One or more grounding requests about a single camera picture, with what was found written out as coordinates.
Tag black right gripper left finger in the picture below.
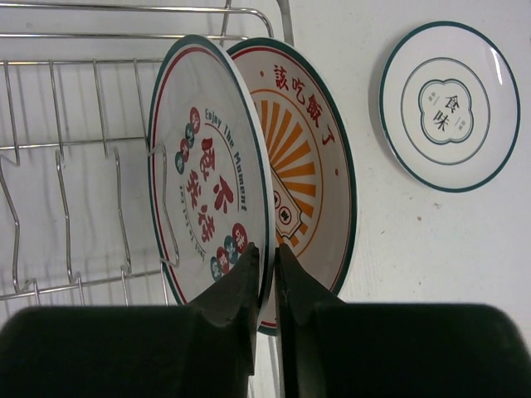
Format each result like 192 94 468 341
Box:
1 245 260 397

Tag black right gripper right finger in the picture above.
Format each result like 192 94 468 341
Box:
275 245 530 397

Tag white plate red characters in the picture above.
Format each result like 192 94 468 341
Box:
147 34 275 313

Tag white plate orange sunburst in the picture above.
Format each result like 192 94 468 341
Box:
225 36 358 336

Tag steel wire dish rack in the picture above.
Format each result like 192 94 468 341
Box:
1 1 293 318

